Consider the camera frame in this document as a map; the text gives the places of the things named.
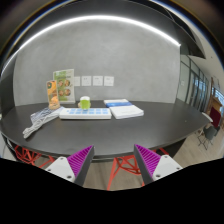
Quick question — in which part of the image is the white power strip cable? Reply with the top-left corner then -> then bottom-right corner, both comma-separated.
22,114 -> 52,140

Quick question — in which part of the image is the black-framed glass partition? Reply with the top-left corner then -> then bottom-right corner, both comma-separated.
176,53 -> 224,113

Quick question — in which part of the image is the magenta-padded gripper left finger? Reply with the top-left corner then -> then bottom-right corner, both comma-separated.
44,144 -> 96,188

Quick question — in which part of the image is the wooden stand with red panel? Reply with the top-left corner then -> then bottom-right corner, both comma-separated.
207,95 -> 224,129

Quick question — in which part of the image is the orange sign on wooden base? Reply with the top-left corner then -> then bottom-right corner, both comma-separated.
45,79 -> 62,111

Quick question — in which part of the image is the green and white charger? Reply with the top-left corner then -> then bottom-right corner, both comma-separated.
78,95 -> 92,111

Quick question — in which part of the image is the green menu acrylic sign stand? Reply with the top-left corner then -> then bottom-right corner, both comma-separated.
52,68 -> 76,105

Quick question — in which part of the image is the white wall socket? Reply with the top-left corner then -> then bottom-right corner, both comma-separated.
92,75 -> 104,87
81,75 -> 92,87
103,75 -> 115,87

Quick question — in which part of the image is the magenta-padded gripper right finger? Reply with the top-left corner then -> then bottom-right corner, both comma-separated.
133,143 -> 184,186

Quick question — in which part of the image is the white ceiling light strip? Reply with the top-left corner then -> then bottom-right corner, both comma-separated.
0,14 -> 182,76

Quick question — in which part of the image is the grey chair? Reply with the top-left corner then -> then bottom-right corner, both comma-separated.
197,112 -> 222,151

